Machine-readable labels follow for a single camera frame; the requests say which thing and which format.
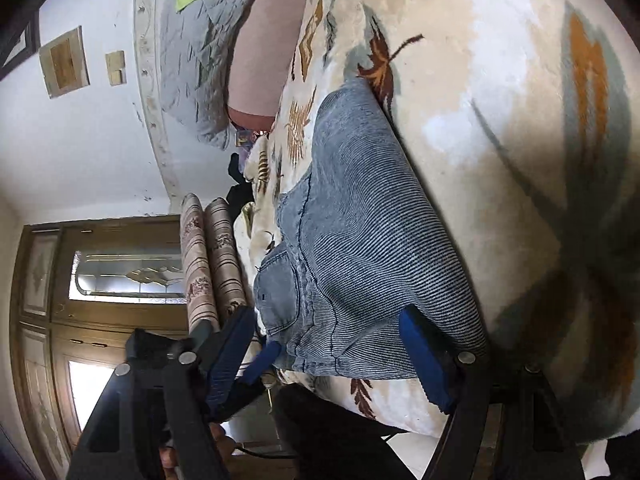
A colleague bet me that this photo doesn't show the blue denim pants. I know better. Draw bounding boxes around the blue denim pants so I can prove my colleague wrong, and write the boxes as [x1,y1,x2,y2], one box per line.
[254,79,487,380]

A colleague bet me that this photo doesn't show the person's left hand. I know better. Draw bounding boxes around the person's left hand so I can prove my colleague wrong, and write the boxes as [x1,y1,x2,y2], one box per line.
[160,422,236,479]

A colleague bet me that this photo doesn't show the striped brown rolled mattress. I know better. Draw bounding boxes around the striped brown rolled mattress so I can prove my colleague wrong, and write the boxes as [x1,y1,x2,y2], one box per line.
[204,197,246,322]

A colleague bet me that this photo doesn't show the floral striped rolled mattress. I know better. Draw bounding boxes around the floral striped rolled mattress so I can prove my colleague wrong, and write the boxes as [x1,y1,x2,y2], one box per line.
[180,193,220,332]

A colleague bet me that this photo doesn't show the wooden glass door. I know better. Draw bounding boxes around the wooden glass door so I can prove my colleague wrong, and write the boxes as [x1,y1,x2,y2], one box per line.
[10,216,188,479]

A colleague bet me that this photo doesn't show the black garment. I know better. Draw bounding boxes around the black garment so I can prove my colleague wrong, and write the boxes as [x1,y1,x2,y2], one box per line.
[226,153,254,221]

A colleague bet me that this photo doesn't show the pink maroon bolster cushion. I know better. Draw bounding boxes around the pink maroon bolster cushion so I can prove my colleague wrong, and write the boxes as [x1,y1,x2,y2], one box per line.
[227,0,306,131]

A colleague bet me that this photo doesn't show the grey quilted pillow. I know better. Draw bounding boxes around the grey quilted pillow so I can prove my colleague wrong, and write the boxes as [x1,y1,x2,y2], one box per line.
[160,0,254,150]

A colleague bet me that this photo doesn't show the leaf patterned beige blanket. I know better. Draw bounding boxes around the leaf patterned beige blanket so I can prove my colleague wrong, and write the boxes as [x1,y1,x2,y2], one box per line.
[239,0,639,442]

